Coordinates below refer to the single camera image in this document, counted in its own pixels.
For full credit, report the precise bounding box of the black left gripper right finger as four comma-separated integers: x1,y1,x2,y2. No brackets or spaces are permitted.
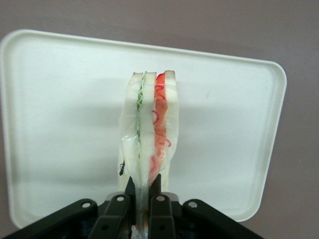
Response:
148,173,177,239

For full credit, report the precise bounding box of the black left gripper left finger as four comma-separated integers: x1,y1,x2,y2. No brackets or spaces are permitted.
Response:
87,176,138,239

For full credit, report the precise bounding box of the triangle sandwich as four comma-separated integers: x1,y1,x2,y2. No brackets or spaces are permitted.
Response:
116,70,181,239

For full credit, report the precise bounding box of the cream rectangular tray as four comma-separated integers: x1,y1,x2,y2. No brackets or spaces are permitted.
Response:
0,29,288,230

